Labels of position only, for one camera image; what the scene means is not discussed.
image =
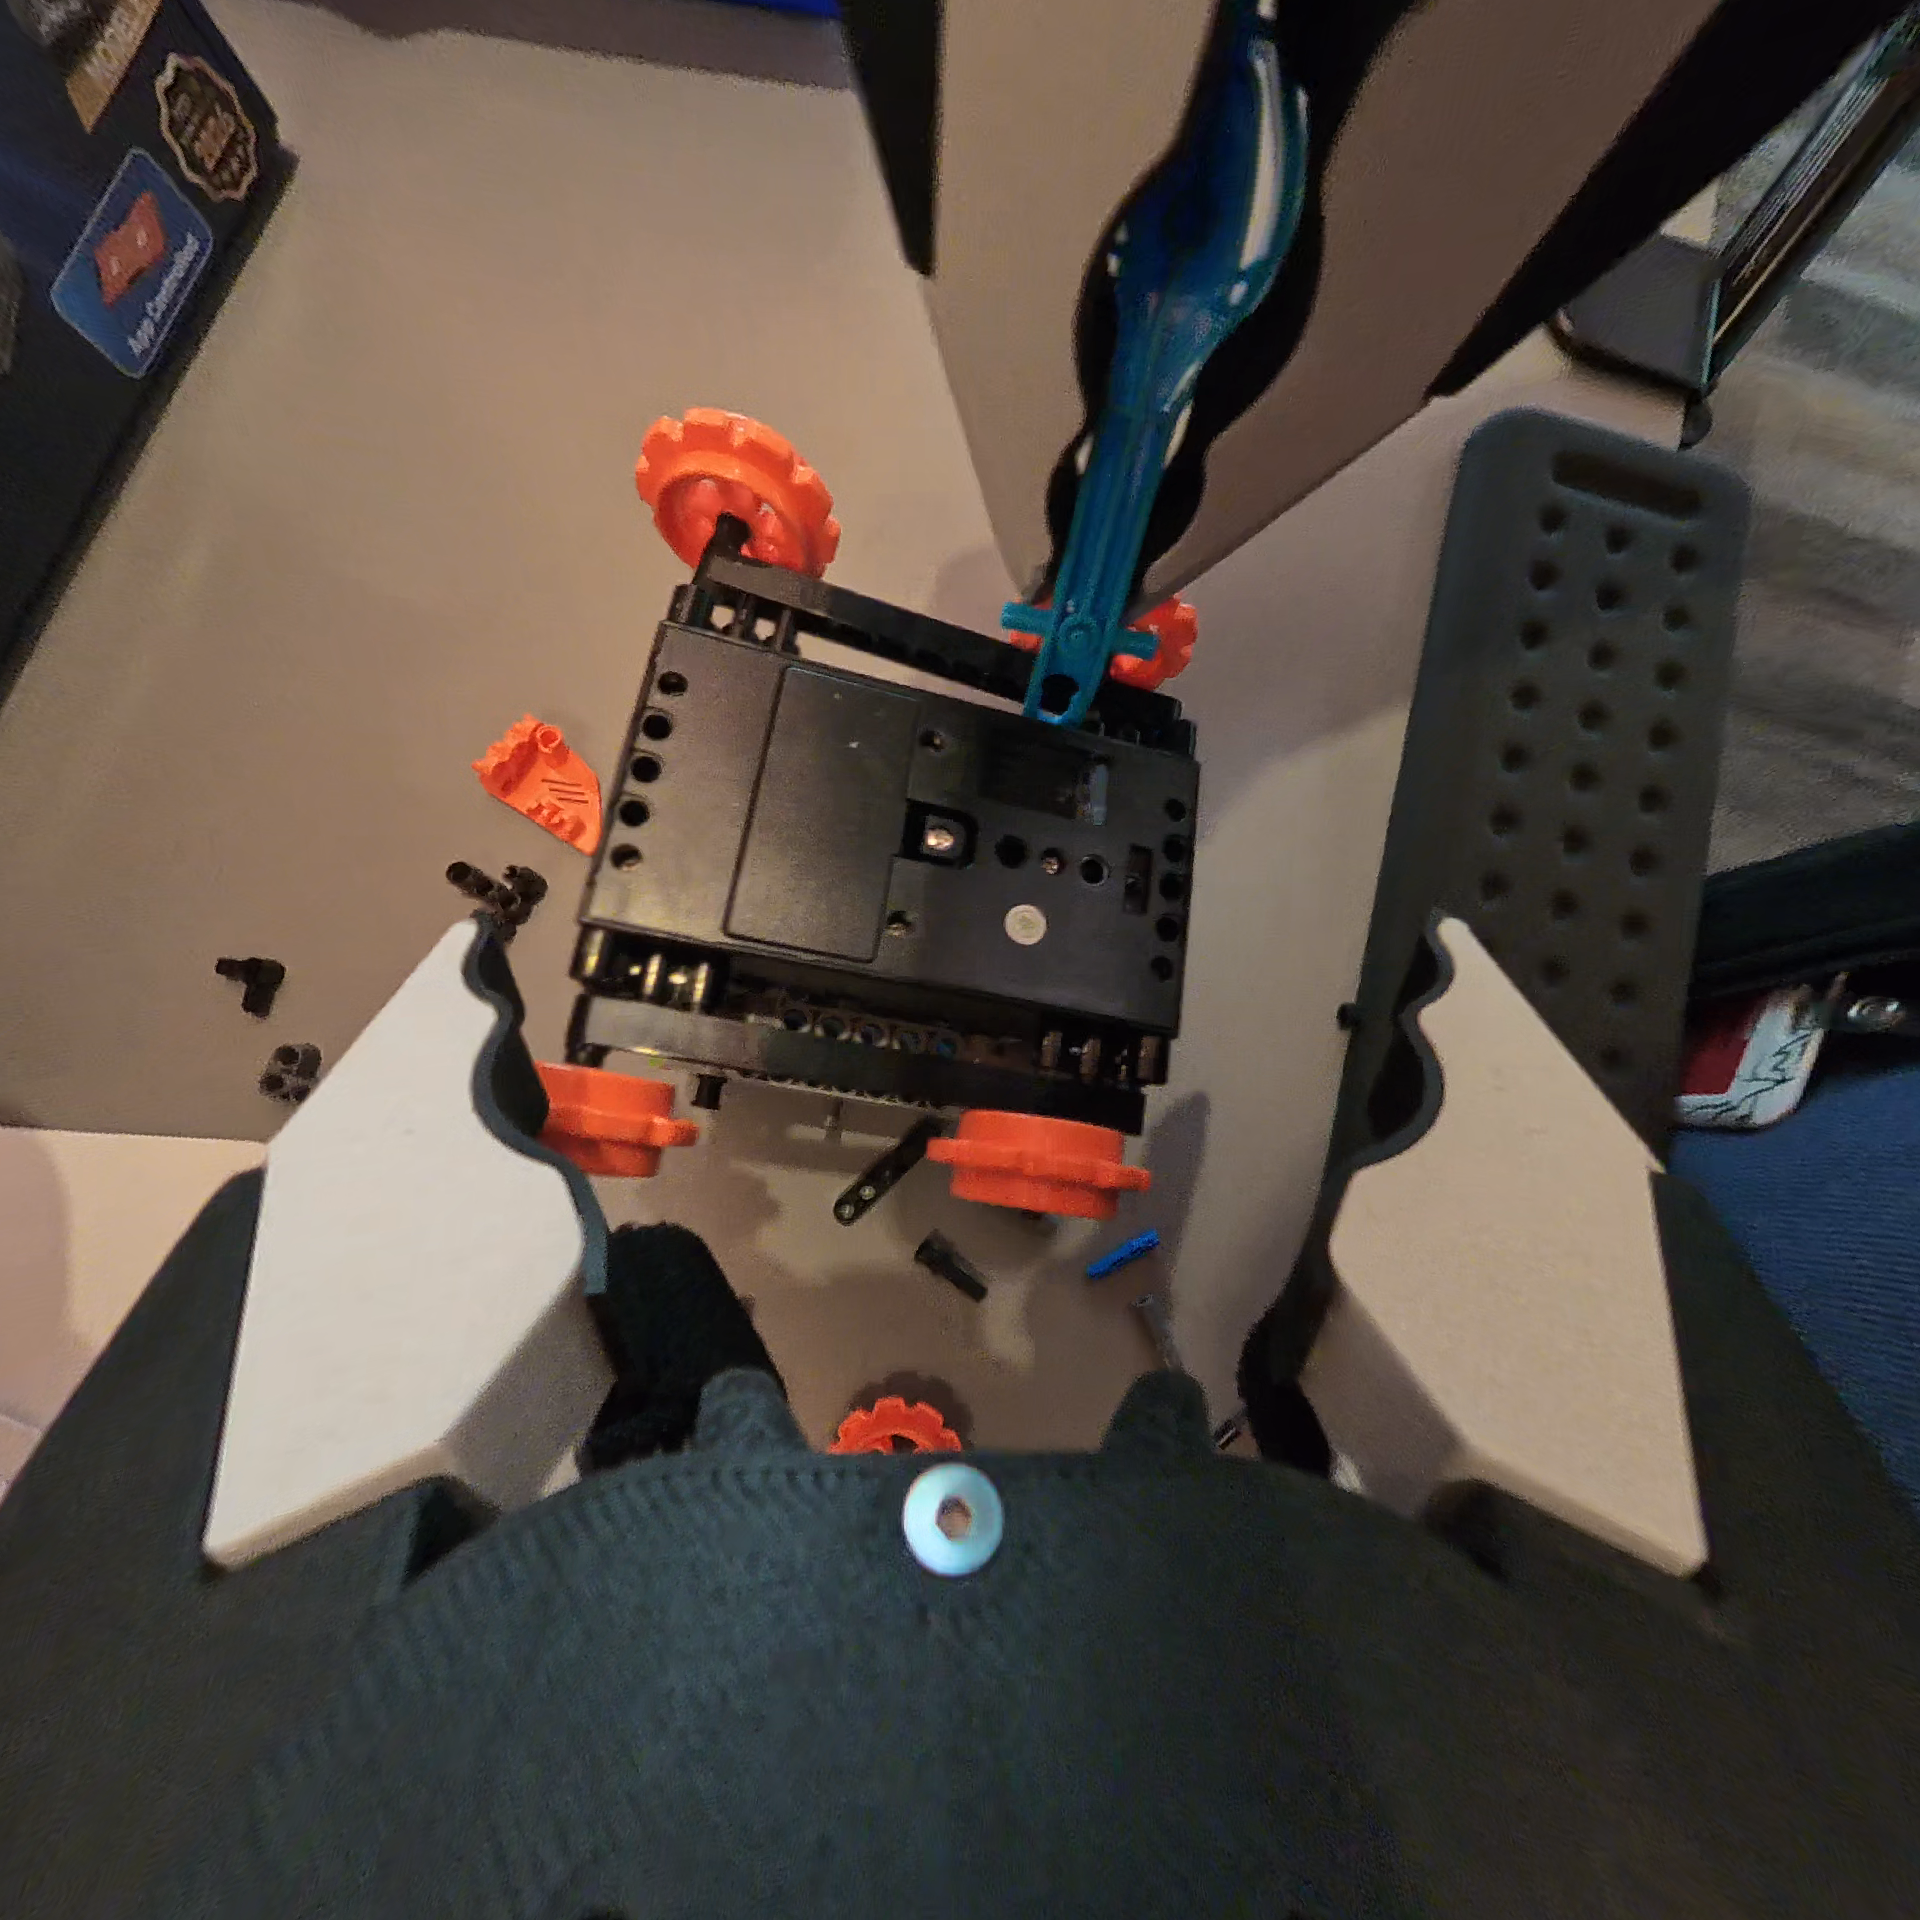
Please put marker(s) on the toy robot model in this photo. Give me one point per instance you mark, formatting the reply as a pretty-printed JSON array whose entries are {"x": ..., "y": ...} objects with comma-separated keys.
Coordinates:
[{"x": 902, "y": 870}]

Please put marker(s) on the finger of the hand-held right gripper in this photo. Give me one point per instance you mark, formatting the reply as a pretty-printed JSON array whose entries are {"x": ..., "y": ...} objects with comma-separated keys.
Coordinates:
[
  {"x": 1441, "y": 181},
  {"x": 1020, "y": 225}
]

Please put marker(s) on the white patterned badge card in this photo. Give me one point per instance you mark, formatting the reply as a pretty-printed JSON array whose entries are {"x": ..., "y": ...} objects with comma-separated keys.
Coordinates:
[{"x": 1746, "y": 1065}]

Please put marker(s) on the dark perforated panel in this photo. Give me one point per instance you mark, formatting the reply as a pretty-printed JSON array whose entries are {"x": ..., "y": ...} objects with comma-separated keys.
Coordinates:
[{"x": 1590, "y": 721}]

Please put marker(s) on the orange wedge piece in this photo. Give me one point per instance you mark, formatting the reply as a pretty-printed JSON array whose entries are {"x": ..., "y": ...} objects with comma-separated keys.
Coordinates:
[{"x": 541, "y": 781}]

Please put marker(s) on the black thick pin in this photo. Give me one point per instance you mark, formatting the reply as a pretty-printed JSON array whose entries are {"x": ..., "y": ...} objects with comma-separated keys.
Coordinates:
[{"x": 949, "y": 1266}]

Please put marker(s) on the blue pin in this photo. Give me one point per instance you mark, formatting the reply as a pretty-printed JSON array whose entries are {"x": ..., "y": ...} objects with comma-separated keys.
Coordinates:
[{"x": 1124, "y": 1253}]

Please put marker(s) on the black straight beam with holes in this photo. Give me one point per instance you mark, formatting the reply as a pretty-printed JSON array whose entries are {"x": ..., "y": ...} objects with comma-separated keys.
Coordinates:
[{"x": 887, "y": 1174}]

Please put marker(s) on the blue plastic separator tool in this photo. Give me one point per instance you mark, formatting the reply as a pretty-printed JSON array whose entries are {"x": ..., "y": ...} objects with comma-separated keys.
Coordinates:
[{"x": 1185, "y": 301}]

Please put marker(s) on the robot kit box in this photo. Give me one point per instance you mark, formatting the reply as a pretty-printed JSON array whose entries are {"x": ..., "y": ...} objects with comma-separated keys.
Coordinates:
[{"x": 105, "y": 225}]

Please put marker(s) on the black short beam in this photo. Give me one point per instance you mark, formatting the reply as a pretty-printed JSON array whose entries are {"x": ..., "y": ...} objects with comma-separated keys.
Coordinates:
[{"x": 289, "y": 1073}]

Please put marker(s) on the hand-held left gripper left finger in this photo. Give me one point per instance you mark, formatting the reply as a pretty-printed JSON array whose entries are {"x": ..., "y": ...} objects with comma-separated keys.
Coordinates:
[{"x": 405, "y": 1277}]

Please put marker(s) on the black disc base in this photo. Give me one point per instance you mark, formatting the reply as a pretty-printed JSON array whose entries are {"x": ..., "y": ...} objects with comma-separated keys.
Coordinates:
[{"x": 1628, "y": 322}]

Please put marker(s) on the orange toothed wheel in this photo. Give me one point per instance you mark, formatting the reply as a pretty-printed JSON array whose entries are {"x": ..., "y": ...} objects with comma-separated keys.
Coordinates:
[{"x": 892, "y": 1429}]

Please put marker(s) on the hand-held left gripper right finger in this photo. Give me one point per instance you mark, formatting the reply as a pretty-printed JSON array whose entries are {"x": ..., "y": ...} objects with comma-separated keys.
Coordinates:
[{"x": 1516, "y": 1306}]

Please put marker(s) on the black angled piece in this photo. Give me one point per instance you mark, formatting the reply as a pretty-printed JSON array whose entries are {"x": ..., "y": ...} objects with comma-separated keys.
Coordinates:
[{"x": 248, "y": 983}]

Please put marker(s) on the cluster of black bushes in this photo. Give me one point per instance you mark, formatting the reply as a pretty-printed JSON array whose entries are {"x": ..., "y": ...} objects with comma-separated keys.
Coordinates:
[{"x": 504, "y": 893}]

